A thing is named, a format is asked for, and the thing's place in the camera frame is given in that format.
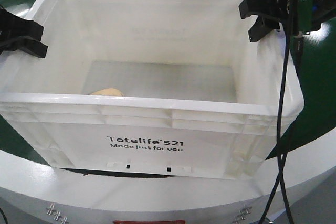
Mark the cream plush toy green trim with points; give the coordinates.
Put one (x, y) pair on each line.
(109, 92)

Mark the white plastic tote box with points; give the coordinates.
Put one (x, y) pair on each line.
(199, 100)

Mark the green circuit board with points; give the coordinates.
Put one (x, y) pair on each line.
(305, 9)

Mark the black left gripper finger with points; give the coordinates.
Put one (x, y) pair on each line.
(25, 44)
(13, 27)

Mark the red label plate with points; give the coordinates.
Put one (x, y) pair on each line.
(149, 222)

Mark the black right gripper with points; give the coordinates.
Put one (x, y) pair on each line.
(323, 10)

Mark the white conveyor outer rim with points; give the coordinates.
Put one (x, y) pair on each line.
(36, 193)

